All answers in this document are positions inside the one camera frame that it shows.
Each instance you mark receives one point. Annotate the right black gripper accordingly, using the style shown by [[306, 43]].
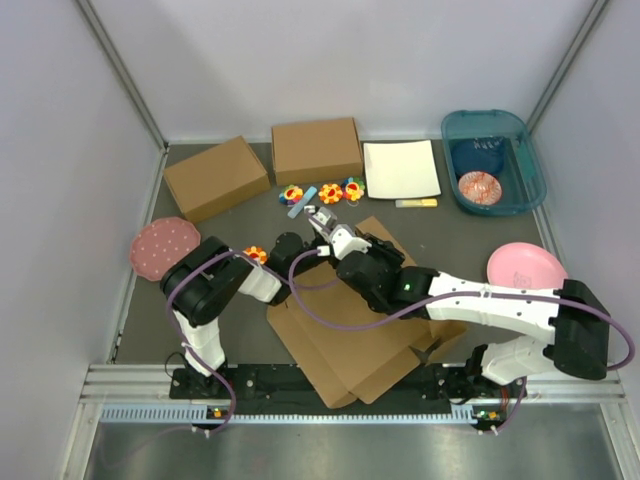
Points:
[[385, 250]]

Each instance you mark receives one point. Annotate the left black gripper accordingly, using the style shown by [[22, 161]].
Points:
[[333, 261]]

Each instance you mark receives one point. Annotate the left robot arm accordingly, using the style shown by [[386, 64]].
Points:
[[199, 288]]

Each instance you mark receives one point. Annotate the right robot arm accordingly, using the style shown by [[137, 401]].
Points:
[[558, 329]]

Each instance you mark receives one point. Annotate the light blue marker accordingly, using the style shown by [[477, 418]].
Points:
[[307, 197]]

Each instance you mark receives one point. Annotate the rainbow flower plush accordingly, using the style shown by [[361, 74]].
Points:
[[353, 189], [291, 195]]

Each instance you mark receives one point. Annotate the orange yellow flower plush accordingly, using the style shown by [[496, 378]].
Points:
[[257, 253]]

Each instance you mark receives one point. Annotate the yellow highlighter marker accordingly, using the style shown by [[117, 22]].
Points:
[[417, 203]]

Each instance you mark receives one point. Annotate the white square plate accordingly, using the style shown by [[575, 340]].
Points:
[[404, 170]]

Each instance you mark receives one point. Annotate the red patterned bowl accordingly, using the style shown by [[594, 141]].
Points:
[[480, 188]]

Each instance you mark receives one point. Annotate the light pink plate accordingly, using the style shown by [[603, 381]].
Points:
[[525, 266]]

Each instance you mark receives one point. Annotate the teal plastic bin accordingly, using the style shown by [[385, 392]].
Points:
[[522, 180]]

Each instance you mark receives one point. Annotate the dark pink dotted plate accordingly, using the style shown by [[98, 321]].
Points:
[[161, 245]]

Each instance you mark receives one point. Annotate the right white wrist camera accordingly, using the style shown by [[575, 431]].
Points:
[[342, 241]]

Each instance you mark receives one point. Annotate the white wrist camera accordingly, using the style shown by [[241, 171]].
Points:
[[342, 241], [322, 219]]

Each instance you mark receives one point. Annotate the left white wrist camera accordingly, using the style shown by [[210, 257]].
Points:
[[322, 219]]

